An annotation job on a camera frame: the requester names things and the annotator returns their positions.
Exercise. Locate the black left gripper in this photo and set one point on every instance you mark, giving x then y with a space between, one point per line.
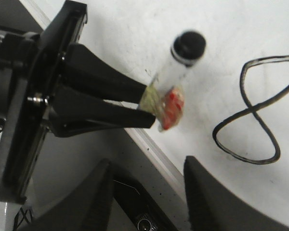
30 66

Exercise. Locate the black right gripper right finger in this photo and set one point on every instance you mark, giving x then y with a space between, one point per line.
212 207

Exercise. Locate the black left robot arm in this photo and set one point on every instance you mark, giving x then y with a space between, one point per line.
49 82

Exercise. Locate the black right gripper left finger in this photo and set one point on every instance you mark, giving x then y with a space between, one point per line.
87 208

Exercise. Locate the black device under table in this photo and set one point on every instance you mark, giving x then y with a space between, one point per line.
138 204

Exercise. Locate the white black whiteboard marker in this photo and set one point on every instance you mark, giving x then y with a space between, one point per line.
164 95

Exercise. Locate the white whiteboard with aluminium frame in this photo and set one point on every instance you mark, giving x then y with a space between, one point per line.
134 36

